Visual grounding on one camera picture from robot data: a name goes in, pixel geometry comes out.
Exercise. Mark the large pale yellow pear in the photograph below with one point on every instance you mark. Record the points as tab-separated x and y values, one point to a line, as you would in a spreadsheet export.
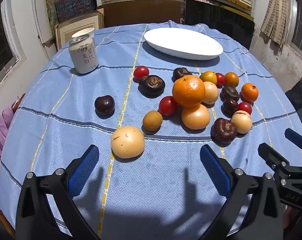
127	142

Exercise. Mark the dark wrinkled fruit front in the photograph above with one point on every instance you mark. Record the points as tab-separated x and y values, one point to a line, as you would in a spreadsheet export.
224	131

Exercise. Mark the white oval plate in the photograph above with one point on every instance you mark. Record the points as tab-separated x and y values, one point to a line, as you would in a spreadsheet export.
183	43

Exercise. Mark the pale round fruit behind orange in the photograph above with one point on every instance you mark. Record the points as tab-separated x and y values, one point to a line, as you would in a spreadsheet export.
211	93

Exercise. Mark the large orange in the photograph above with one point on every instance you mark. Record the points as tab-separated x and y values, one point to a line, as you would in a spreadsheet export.
188	91

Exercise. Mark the small red tomato top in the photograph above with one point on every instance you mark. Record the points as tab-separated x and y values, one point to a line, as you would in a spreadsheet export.
220	80

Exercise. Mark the blue checked tablecloth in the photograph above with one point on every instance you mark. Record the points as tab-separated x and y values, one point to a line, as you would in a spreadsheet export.
166	193

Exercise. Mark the red tomato middle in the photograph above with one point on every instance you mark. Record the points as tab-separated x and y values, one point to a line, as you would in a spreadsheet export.
168	106

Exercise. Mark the orange tomato top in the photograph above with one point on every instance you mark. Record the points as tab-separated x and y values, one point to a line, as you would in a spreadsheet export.
231	79

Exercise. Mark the small brown round fruit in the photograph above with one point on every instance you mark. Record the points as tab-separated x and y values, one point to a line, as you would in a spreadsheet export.
152	121

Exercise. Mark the small red tomato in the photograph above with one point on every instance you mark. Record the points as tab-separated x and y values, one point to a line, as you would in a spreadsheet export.
220	80
245	106

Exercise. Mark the dark wrinkled double fruit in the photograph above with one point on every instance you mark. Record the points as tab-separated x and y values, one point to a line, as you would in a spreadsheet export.
151	85

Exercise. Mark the brown wooden board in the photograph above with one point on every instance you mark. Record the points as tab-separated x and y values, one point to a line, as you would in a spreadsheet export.
141	11

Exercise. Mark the black panel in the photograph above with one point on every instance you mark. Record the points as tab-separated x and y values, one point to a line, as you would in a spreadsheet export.
224	19

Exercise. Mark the dark wrinkled fruit right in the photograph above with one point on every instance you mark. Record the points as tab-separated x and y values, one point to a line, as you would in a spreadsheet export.
229	92

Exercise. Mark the white paper cup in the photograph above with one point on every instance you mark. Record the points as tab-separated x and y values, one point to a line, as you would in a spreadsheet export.
86	31

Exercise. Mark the red cherry tomato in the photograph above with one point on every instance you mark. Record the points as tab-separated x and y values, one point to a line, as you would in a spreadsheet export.
140	71

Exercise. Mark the yellow orange tomato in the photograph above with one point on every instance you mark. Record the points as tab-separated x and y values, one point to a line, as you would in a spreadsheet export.
209	76

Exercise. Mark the small mandarin orange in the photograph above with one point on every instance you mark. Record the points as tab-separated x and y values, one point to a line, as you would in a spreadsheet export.
249	92

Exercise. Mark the white drink can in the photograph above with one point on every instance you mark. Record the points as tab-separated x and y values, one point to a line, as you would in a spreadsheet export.
83	54

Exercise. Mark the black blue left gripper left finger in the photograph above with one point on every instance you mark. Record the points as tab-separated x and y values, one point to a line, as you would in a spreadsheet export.
34	217

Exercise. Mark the dark purple plum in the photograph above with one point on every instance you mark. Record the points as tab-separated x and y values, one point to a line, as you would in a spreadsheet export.
104	105

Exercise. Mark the framed picture in carton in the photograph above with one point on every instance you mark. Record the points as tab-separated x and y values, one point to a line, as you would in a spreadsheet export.
65	30

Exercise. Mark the wooden chair back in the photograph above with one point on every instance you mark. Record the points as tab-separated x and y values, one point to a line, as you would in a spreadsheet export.
17	103

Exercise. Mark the small red tomato right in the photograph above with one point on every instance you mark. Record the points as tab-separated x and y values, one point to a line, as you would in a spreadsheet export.
245	106

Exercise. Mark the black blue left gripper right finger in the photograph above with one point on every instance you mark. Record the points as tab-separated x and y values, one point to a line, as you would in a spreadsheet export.
252	209

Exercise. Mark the dark plum right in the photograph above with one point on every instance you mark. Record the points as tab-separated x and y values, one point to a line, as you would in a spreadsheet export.
230	106

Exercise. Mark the beige hanging cloth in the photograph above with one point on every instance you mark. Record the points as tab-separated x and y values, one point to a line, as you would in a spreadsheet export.
275	23

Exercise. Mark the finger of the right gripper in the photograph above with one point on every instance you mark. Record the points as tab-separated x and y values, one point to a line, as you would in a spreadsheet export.
274	160
293	137

